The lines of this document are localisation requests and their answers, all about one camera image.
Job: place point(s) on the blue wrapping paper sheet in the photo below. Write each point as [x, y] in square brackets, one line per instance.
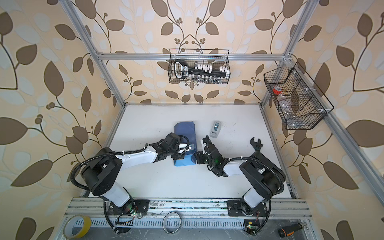
[187, 129]

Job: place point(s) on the orange handled screwdriver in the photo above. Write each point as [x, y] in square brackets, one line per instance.
[290, 230]

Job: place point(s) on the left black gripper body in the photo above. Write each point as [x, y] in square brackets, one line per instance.
[173, 151]

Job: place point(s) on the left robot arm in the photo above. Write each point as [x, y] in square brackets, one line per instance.
[98, 174]

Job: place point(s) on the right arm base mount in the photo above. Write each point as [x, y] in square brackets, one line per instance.
[239, 208]

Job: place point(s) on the black socket set holder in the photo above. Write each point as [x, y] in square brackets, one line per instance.
[182, 70]

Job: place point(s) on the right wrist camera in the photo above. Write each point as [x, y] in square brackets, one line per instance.
[205, 144]

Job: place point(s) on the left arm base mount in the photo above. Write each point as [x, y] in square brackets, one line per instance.
[133, 206]

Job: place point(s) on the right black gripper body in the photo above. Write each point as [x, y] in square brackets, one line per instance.
[210, 163]

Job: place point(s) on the right wire basket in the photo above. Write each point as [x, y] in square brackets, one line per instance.
[302, 104]

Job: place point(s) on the black adjustable wrench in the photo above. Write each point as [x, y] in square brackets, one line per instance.
[256, 145]

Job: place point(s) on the back wire basket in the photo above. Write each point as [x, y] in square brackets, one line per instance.
[215, 57]

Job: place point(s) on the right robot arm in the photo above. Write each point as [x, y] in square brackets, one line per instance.
[266, 179]

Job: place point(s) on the wire basket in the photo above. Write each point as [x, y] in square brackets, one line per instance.
[215, 57]
[302, 104]

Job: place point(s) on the yellow tape roll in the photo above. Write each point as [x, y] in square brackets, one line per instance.
[77, 227]

